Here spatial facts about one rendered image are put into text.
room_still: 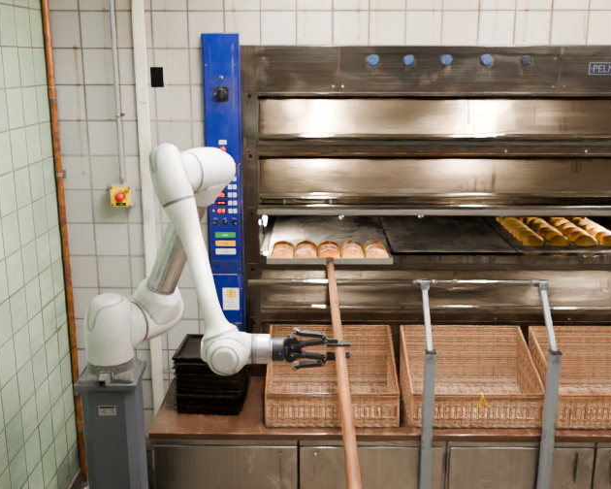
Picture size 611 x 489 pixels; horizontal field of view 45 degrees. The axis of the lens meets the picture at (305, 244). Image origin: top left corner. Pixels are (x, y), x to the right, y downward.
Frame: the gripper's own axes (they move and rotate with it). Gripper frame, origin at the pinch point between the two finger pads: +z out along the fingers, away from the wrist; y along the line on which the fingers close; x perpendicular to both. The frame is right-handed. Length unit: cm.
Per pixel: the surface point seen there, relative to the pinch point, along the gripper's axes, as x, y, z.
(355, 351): -109, 46, 14
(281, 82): -117, -75, -20
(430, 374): -55, 32, 39
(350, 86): -117, -74, 9
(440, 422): -66, 59, 46
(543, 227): -150, -4, 109
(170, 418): -74, 62, -66
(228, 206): -113, -21, -44
